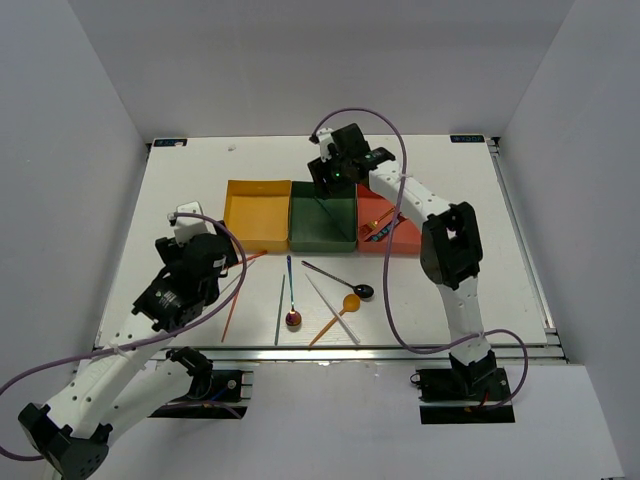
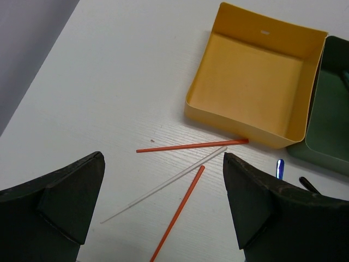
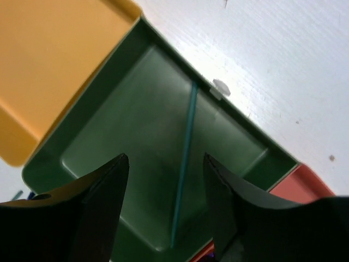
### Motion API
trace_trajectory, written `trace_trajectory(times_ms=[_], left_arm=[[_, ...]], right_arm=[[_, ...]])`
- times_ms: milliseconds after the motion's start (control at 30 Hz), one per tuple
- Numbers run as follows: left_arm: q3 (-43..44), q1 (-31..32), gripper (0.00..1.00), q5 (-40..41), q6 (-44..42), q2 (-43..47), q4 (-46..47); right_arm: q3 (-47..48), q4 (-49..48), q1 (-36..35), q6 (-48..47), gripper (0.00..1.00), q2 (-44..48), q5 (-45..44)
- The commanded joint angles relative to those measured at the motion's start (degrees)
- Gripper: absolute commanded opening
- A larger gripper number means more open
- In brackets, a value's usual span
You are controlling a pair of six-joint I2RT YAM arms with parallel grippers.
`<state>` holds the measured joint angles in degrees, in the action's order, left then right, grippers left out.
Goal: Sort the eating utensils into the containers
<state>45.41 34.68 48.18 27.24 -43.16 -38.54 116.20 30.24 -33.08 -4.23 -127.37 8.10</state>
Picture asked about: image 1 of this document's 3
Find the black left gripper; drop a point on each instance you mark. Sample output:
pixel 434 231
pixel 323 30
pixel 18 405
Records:
pixel 171 252

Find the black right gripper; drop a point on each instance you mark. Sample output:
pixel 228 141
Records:
pixel 318 172

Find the orange chopstick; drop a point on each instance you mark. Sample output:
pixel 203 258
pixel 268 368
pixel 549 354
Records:
pixel 249 258
pixel 229 318

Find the teal chopstick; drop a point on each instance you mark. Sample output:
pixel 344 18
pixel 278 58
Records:
pixel 338 220
pixel 279 313

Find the gold fork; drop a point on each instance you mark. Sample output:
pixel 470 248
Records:
pixel 372 225

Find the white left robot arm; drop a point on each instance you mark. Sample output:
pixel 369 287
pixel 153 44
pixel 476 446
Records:
pixel 73 431

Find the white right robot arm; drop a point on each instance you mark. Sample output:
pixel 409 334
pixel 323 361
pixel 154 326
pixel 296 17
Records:
pixel 450 252

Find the green container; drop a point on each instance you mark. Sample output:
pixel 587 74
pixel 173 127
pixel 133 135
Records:
pixel 310 229

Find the red container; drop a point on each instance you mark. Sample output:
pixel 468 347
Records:
pixel 406 237

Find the yellow container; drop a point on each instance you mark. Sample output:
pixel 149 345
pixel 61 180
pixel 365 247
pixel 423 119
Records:
pixel 257 213

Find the iridescent rainbow spoon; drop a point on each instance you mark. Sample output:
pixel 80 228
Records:
pixel 293 318

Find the black spoon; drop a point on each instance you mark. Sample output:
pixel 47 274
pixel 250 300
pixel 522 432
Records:
pixel 363 291

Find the orange plastic spoon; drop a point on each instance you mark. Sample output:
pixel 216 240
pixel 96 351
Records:
pixel 351 303

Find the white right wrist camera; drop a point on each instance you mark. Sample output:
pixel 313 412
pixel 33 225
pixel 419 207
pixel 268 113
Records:
pixel 323 139

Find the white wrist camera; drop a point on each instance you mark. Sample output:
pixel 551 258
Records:
pixel 187 222
pixel 323 139

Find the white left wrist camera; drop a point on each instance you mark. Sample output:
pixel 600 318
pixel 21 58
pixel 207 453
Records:
pixel 187 222

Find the aluminium table front rail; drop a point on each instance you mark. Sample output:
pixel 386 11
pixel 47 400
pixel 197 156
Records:
pixel 546 354

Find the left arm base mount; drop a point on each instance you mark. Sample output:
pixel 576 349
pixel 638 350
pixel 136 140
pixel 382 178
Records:
pixel 215 393

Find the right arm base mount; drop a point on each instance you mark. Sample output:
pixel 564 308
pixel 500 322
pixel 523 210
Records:
pixel 444 401

